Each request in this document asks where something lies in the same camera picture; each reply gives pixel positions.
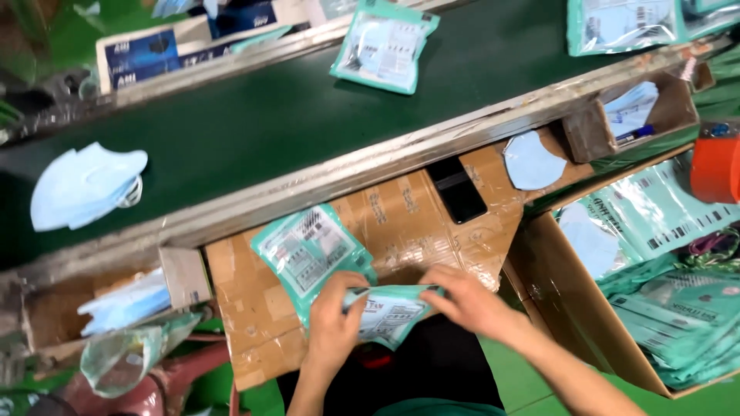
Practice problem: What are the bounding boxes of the person's left hand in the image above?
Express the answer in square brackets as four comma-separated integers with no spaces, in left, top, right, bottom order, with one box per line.
[309,270,371,369]

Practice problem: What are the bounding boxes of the person's right hand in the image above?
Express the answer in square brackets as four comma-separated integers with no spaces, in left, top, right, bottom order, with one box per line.
[419,265,524,343]

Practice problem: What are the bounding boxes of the teal mask packet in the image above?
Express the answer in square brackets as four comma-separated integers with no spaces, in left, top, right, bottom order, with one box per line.
[330,0,441,96]
[250,203,378,327]
[341,284,446,351]
[679,0,740,41]
[567,0,684,57]

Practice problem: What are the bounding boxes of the taped cardboard work board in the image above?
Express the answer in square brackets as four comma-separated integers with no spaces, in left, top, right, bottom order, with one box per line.
[205,128,596,392]

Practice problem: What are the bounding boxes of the black phone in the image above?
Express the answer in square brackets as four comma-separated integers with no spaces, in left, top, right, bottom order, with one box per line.
[425,156,489,225]

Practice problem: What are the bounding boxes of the green conveyor belt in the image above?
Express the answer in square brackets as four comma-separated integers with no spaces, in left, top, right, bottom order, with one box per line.
[0,0,735,272]

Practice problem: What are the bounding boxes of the red plastic stool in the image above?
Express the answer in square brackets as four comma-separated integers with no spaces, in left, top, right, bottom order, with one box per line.
[55,341,241,416]

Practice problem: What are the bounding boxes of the single light blue face mask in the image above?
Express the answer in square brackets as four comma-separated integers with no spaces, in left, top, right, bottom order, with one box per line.
[502,132,568,191]

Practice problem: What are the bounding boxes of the crumpled clear plastic bag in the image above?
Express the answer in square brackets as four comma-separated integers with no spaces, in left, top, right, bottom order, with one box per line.
[80,312,203,399]

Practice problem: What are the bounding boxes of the stack of light blue masks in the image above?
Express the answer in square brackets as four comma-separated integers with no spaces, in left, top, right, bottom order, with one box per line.
[30,142,149,232]

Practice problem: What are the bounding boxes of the cardboard box with blue masks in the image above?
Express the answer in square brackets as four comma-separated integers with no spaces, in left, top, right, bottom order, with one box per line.
[22,247,213,354]

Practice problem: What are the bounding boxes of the blue and white mask boxes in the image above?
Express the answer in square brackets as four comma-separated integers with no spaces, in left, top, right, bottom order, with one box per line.
[95,0,310,94]

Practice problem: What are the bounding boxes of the large carton of teal packets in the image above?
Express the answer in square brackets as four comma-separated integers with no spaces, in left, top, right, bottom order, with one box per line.
[508,144,740,401]

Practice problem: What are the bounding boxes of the blue pen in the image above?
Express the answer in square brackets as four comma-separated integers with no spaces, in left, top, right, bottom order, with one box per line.
[615,124,656,145]

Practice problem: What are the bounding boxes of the small open cardboard tray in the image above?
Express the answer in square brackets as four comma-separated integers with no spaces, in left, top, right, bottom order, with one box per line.
[562,72,701,164]

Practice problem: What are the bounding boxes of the orange tape roll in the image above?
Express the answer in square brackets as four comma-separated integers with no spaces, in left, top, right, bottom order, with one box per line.
[690,137,740,205]

